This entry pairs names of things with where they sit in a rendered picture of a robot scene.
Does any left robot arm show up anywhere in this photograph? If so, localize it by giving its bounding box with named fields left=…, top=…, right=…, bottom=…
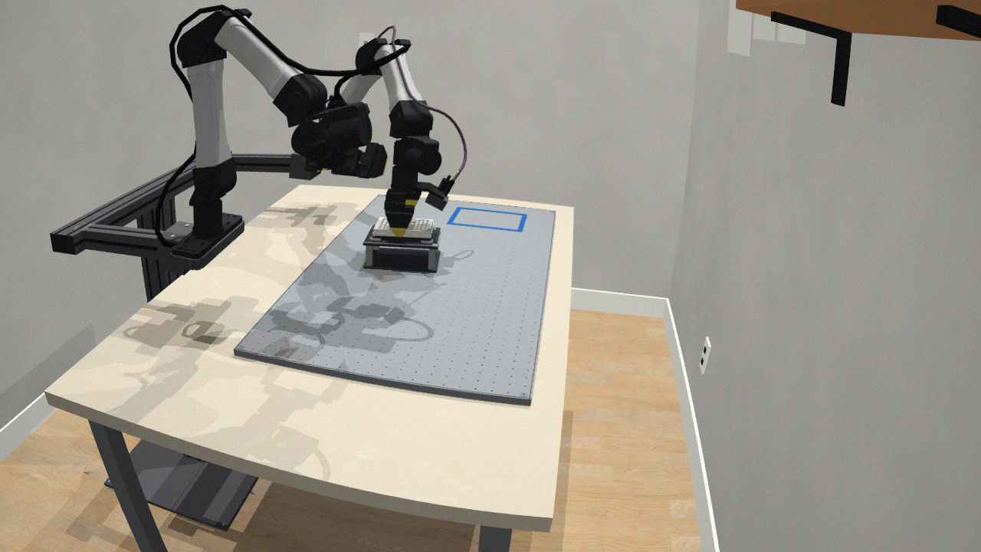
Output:
left=340, top=38, right=451, bottom=211

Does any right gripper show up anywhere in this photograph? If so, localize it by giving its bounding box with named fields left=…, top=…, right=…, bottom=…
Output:
left=304, top=143, right=388, bottom=179

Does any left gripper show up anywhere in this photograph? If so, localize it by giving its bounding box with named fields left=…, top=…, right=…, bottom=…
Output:
left=384, top=166, right=422, bottom=237

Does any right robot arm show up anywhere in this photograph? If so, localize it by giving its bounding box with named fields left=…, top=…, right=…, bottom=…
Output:
left=172, top=10, right=372, bottom=259

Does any grey perforated breadboard table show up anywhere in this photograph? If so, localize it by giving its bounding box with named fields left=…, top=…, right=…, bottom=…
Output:
left=233, top=195, right=556, bottom=406

